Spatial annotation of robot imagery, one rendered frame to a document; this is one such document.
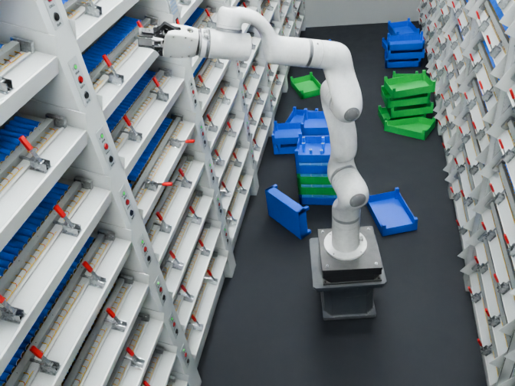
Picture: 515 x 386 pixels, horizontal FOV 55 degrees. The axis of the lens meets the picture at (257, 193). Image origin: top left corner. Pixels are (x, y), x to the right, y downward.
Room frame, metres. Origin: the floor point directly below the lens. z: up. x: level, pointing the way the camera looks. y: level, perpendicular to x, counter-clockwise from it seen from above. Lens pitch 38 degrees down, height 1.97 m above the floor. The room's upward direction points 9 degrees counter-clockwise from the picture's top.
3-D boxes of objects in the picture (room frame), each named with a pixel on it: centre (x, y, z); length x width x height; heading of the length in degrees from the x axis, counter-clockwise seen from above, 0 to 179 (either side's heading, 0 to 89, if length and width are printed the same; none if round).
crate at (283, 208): (2.16, -0.16, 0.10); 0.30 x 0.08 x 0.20; 31
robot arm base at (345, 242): (1.55, -0.35, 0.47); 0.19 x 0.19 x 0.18
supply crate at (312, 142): (2.38, -0.42, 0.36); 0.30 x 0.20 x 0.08; 73
